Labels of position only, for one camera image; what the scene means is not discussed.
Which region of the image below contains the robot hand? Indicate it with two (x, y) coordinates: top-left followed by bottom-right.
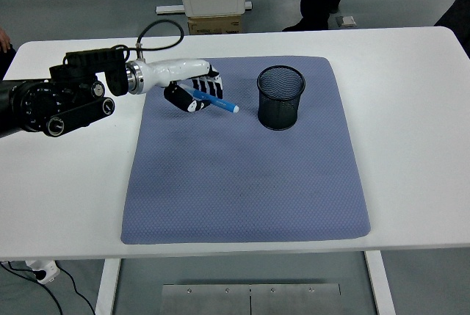
(141, 58), (225, 113)

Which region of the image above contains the blue marker pen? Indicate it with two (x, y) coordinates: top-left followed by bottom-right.
(179, 85), (241, 114)

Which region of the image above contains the black mesh pen holder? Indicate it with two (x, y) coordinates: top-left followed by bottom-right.
(256, 65), (306, 131)

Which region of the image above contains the brown cardboard box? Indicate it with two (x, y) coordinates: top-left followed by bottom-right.
(187, 15), (243, 36)

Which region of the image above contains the white base bar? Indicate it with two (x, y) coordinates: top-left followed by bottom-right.
(156, 1), (253, 15)

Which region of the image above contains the blue-grey padded mat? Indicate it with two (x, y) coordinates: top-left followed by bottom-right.
(120, 55), (372, 245)

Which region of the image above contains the seated person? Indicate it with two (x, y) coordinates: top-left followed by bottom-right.
(0, 27), (18, 84)

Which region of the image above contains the small grey floor plate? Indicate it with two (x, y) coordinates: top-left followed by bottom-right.
(336, 15), (358, 29)

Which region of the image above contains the white table leg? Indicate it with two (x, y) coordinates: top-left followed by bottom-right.
(364, 250), (397, 315)
(94, 258), (122, 315)

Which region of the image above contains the white power strip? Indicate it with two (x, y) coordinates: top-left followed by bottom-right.
(25, 259), (61, 285)

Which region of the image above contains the person in dark clothing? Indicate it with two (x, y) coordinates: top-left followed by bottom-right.
(434, 0), (470, 58)

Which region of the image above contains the black floor cable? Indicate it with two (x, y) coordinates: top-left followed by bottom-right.
(0, 260), (64, 315)
(57, 267), (97, 315)

